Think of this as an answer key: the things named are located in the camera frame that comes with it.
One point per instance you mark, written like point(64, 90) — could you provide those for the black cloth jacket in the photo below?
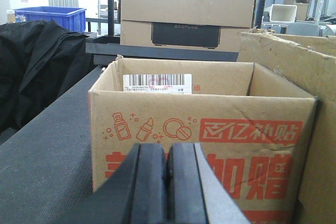
point(40, 61)

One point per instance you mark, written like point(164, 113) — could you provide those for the black metal shelf frame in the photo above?
point(105, 50)

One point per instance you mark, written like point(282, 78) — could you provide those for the cardboard box red print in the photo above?
point(253, 125)

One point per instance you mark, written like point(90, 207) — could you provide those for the large torn cardboard box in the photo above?
point(309, 62)

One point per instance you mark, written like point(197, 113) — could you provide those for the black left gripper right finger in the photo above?
point(194, 193)

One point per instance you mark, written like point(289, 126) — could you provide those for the closed brown Ecoflow cardboard box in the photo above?
point(213, 25)

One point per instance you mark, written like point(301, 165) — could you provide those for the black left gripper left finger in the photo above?
point(135, 193)

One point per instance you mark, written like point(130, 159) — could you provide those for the small distant cardboard box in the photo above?
point(302, 8)

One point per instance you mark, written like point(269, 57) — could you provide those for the white barcode shipping label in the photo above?
point(158, 83)

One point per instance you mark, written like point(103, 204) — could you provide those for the white plastic bin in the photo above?
point(280, 13)

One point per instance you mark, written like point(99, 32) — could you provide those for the blue plastic crate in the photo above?
point(71, 18)

